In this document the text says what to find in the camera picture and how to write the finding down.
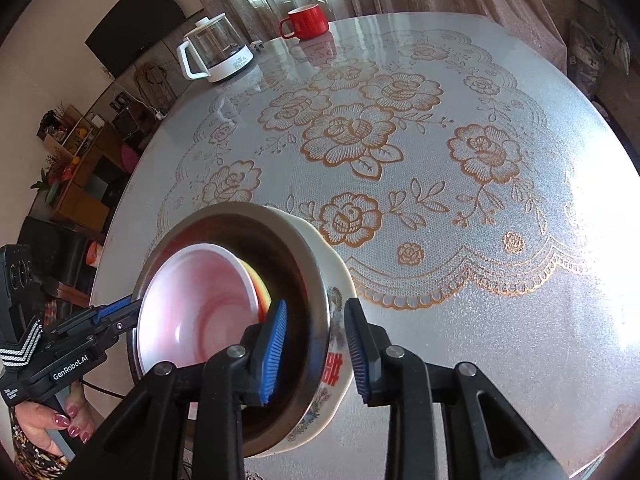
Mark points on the wooden shelf cabinet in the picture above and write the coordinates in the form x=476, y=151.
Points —
x=88, y=165

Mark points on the yellow plastic bowl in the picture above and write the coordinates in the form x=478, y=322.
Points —
x=261, y=291

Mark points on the stainless steel bowl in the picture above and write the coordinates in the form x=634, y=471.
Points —
x=279, y=254

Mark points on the white glass electric kettle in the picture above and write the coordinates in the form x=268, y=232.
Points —
x=213, y=50

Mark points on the lace floral tablecloth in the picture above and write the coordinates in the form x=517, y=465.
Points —
x=482, y=205

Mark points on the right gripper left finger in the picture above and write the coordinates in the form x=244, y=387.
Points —
x=143, y=438

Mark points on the red mug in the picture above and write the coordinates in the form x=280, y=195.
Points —
x=304, y=23

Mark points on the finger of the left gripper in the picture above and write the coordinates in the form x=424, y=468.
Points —
x=72, y=326
x=112, y=329

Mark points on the left hand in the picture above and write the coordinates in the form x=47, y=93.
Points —
x=78, y=418

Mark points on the red plastic bowl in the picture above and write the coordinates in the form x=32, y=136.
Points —
x=198, y=303

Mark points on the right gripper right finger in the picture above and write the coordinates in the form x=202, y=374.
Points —
x=485, y=438

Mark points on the large dragon pattern plate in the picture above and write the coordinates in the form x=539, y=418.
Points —
x=337, y=373

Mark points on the black wall television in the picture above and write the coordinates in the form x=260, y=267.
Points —
x=129, y=29

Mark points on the patterned sack on floor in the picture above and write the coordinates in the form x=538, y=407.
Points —
x=585, y=63

